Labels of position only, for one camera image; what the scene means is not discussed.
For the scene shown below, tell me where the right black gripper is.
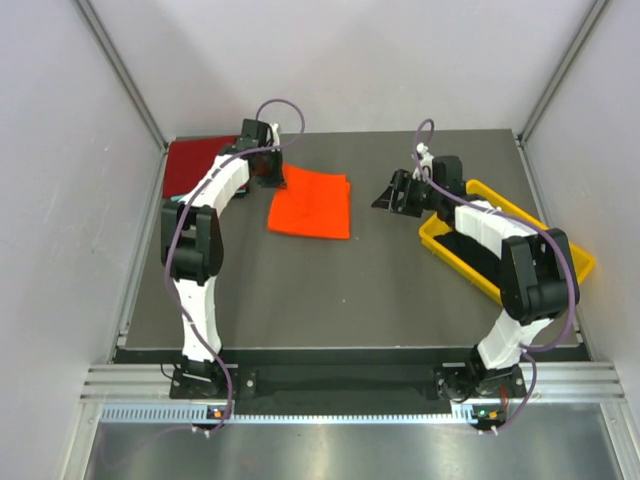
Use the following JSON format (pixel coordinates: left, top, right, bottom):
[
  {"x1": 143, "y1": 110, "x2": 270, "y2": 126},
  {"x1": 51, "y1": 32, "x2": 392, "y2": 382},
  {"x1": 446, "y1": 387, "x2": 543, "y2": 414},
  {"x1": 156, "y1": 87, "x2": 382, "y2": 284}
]
[{"x1": 371, "y1": 170, "x2": 442, "y2": 219}]

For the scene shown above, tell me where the orange t shirt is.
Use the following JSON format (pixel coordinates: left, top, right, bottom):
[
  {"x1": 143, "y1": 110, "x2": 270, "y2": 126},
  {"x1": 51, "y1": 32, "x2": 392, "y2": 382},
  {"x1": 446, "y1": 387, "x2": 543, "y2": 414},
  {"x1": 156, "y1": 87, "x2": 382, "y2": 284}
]
[{"x1": 267, "y1": 164, "x2": 351, "y2": 240}]

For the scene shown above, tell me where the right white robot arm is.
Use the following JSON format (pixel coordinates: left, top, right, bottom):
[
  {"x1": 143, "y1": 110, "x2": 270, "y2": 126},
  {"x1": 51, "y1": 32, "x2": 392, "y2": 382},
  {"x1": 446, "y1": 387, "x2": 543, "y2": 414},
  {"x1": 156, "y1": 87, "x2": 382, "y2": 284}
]
[{"x1": 371, "y1": 153, "x2": 580, "y2": 402}]

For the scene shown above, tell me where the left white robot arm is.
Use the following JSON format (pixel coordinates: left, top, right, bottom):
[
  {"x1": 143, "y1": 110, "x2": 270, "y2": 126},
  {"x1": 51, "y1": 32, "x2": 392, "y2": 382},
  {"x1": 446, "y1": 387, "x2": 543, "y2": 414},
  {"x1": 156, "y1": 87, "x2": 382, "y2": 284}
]
[{"x1": 161, "y1": 119, "x2": 285, "y2": 400}]

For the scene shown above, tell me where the folded red t shirt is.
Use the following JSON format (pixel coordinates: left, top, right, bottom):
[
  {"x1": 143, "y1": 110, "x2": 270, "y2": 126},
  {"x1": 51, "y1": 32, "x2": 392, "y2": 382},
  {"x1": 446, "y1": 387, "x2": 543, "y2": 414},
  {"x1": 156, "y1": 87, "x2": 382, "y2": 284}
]
[{"x1": 162, "y1": 136, "x2": 236, "y2": 199}]

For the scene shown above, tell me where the black t shirt in bin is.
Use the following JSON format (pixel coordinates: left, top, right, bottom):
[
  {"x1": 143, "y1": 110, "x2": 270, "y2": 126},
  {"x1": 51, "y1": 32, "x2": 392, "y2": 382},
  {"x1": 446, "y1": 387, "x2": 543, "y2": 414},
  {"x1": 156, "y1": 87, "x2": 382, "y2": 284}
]
[{"x1": 434, "y1": 231, "x2": 501, "y2": 287}]

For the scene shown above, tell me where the yellow plastic bin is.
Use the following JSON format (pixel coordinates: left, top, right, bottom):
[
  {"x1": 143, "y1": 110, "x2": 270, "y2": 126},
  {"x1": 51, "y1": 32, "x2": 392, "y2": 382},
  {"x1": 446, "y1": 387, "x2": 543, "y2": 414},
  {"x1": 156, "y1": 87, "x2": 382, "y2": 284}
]
[{"x1": 418, "y1": 179, "x2": 597, "y2": 307}]

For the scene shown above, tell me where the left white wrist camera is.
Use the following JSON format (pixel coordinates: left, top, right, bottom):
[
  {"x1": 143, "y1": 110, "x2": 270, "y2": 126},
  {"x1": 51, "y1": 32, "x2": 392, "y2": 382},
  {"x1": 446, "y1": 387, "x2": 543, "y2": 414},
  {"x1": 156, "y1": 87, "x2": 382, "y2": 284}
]
[{"x1": 269, "y1": 123, "x2": 281, "y2": 149}]

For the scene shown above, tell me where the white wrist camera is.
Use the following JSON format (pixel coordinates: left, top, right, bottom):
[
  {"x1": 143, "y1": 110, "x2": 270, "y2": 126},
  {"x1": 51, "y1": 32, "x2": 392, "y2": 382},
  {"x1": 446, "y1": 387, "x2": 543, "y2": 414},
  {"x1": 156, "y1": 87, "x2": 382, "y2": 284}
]
[
  {"x1": 412, "y1": 142, "x2": 434, "y2": 180},
  {"x1": 269, "y1": 123, "x2": 281, "y2": 149}
]

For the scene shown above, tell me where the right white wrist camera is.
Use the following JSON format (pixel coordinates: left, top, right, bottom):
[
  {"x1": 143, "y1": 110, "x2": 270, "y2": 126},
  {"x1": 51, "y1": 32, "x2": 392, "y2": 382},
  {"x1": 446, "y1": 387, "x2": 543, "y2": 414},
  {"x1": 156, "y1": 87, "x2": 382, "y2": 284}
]
[{"x1": 412, "y1": 142, "x2": 434, "y2": 180}]

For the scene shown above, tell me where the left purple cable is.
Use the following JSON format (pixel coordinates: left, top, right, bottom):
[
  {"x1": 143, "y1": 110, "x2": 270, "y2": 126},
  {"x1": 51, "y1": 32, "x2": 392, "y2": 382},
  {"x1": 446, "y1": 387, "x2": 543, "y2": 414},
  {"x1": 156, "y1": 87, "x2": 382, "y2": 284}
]
[{"x1": 99, "y1": 98, "x2": 306, "y2": 466}]

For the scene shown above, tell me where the purple cable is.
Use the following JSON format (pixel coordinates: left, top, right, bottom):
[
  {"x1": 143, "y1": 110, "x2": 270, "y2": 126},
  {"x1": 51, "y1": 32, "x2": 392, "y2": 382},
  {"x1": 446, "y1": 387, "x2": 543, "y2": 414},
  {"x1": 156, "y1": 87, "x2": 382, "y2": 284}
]
[
  {"x1": 413, "y1": 118, "x2": 576, "y2": 436},
  {"x1": 99, "y1": 98, "x2": 306, "y2": 466}
]

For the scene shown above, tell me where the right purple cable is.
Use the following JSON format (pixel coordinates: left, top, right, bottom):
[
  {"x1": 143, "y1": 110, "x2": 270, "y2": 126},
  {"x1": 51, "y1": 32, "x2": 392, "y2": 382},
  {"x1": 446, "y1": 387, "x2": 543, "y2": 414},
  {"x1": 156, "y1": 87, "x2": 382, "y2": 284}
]
[{"x1": 413, "y1": 118, "x2": 576, "y2": 436}]

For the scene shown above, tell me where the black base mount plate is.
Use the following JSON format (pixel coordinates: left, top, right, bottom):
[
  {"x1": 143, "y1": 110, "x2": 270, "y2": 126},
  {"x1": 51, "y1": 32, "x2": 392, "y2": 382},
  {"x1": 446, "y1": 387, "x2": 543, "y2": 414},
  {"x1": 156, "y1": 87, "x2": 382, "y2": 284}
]
[{"x1": 192, "y1": 348, "x2": 525, "y2": 414}]

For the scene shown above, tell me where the left aluminium frame post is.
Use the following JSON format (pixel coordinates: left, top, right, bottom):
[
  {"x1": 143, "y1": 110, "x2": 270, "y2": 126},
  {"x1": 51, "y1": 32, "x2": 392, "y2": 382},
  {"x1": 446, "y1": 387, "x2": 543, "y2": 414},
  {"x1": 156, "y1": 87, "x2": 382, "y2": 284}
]
[{"x1": 72, "y1": 0, "x2": 169, "y2": 151}]

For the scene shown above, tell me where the aluminium frame post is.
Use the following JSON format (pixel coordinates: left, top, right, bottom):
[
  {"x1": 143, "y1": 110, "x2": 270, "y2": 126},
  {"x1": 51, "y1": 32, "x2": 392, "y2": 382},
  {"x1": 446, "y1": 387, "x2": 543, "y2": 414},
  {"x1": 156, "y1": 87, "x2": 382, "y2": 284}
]
[
  {"x1": 516, "y1": 0, "x2": 614, "y2": 143},
  {"x1": 72, "y1": 0, "x2": 169, "y2": 151}
]

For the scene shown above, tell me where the right aluminium frame post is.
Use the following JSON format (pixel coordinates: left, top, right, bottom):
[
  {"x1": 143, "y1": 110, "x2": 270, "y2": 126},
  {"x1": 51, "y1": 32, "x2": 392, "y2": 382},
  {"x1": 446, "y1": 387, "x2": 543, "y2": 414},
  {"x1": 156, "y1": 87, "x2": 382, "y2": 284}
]
[{"x1": 516, "y1": 0, "x2": 614, "y2": 143}]

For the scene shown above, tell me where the grey slotted cable duct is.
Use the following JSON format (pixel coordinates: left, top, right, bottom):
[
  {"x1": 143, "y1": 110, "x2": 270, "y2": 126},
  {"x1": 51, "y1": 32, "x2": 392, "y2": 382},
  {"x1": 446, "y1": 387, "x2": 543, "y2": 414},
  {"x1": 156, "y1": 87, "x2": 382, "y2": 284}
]
[{"x1": 100, "y1": 404, "x2": 504, "y2": 426}]

